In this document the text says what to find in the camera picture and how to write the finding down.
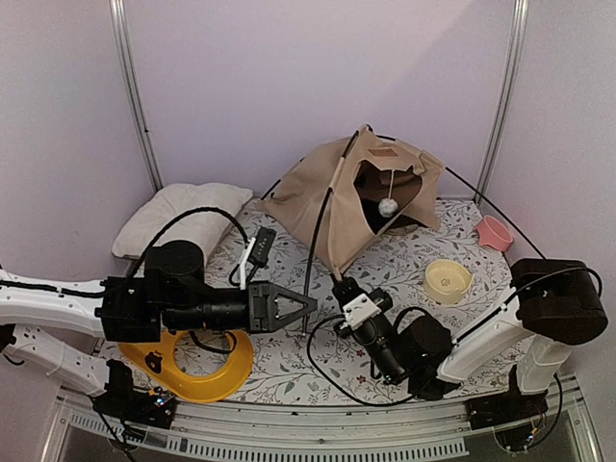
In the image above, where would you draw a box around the black tent pole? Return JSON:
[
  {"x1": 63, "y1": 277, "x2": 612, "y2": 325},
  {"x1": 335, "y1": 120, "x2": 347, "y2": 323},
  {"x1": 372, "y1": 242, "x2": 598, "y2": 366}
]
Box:
[
  {"x1": 302, "y1": 125, "x2": 372, "y2": 336},
  {"x1": 259, "y1": 134, "x2": 548, "y2": 261}
]

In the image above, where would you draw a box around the beige fabric pet tent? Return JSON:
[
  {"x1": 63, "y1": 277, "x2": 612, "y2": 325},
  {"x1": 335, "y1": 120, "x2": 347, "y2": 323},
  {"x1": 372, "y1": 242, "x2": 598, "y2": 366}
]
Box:
[{"x1": 262, "y1": 125, "x2": 445, "y2": 276}]

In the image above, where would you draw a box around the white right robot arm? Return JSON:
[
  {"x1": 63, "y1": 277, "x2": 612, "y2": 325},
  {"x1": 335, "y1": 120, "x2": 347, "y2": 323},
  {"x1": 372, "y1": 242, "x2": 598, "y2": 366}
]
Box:
[{"x1": 332, "y1": 258, "x2": 608, "y2": 420}]

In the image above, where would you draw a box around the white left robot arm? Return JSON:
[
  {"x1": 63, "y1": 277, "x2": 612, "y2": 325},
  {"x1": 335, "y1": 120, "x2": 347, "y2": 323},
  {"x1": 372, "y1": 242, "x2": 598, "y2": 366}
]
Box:
[{"x1": 1, "y1": 241, "x2": 318, "y2": 418}]

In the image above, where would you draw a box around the cream ceramic pet bowl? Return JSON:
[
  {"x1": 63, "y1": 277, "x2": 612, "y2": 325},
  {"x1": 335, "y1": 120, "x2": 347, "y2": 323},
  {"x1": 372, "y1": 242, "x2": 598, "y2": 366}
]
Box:
[{"x1": 423, "y1": 259, "x2": 474, "y2": 305}]

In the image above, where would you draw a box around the white fluffy cushion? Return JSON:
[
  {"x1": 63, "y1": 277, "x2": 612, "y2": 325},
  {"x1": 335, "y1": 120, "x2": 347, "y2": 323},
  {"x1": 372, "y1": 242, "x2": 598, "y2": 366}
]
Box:
[{"x1": 111, "y1": 182, "x2": 254, "y2": 261}]

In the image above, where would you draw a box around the white pompom toy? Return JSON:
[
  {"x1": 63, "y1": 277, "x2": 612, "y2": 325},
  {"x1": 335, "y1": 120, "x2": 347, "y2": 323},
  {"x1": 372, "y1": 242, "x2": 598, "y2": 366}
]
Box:
[{"x1": 378, "y1": 170, "x2": 398, "y2": 218}]

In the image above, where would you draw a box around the floral patterned table mat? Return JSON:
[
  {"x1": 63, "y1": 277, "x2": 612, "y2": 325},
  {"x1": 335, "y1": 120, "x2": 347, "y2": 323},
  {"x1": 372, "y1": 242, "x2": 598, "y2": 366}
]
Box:
[{"x1": 98, "y1": 194, "x2": 550, "y2": 405}]

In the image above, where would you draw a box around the yellow double bowl holder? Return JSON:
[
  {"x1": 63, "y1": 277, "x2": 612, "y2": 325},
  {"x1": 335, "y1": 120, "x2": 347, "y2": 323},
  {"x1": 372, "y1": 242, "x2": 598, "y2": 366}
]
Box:
[{"x1": 117, "y1": 330, "x2": 254, "y2": 403}]

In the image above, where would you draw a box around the pink plastic bowl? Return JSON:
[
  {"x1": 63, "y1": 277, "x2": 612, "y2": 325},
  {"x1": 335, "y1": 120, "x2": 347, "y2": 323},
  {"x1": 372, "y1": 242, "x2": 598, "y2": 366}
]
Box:
[{"x1": 475, "y1": 216, "x2": 514, "y2": 252}]

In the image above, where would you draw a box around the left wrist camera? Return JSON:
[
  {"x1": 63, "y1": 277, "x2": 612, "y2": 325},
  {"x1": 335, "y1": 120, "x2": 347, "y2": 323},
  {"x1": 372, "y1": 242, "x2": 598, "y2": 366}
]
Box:
[{"x1": 239, "y1": 227, "x2": 276, "y2": 280}]

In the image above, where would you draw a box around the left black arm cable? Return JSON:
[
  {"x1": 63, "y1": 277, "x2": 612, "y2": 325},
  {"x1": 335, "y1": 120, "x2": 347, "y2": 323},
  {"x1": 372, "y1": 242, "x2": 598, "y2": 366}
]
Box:
[{"x1": 125, "y1": 206, "x2": 251, "y2": 278}]

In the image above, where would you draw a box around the aluminium front rail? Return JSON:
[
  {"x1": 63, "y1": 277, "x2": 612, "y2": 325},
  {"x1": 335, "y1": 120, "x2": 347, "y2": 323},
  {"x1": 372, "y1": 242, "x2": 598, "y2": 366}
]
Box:
[{"x1": 38, "y1": 374, "x2": 608, "y2": 461}]

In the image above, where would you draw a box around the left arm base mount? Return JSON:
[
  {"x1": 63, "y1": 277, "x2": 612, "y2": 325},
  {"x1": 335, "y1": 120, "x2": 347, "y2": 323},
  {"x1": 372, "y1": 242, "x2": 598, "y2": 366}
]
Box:
[{"x1": 92, "y1": 359, "x2": 177, "y2": 429}]

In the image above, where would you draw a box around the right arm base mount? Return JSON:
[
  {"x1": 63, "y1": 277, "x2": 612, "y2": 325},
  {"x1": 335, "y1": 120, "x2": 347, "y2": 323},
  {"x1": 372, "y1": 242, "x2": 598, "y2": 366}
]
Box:
[{"x1": 465, "y1": 366, "x2": 548, "y2": 430}]

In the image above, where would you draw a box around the left aluminium frame post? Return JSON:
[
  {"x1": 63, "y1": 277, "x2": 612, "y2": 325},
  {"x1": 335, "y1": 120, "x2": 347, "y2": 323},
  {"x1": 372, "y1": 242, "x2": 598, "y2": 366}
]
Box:
[{"x1": 109, "y1": 0, "x2": 164, "y2": 192}]

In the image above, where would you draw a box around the aluminium frame post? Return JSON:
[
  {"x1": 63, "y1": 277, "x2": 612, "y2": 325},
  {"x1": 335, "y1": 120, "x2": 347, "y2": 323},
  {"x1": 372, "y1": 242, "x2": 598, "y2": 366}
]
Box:
[
  {"x1": 109, "y1": 0, "x2": 164, "y2": 192},
  {"x1": 474, "y1": 0, "x2": 529, "y2": 205}
]

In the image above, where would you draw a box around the right aluminium frame post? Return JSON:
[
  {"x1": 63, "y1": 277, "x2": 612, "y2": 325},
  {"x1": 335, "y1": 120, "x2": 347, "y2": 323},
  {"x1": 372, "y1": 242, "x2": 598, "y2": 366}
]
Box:
[{"x1": 474, "y1": 0, "x2": 529, "y2": 205}]

